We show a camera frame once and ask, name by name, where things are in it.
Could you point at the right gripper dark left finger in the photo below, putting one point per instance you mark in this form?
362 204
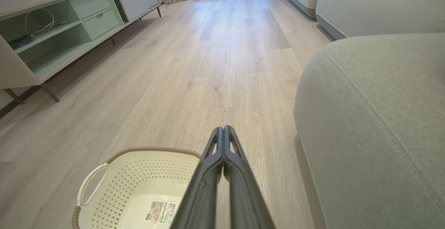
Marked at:
203 187

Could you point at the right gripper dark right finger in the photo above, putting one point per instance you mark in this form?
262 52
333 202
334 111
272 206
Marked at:
243 190

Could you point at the cream perforated laundry basket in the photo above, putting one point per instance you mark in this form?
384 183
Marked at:
139 180

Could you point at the paper sticker label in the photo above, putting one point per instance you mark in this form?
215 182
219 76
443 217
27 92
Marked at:
161 212

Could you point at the pale green cabinet drawer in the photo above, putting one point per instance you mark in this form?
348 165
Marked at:
91 3
102 24

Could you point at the white green TV cabinet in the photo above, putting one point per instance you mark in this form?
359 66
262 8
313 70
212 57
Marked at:
14 65

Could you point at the small black device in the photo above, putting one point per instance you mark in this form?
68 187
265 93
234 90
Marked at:
21 42

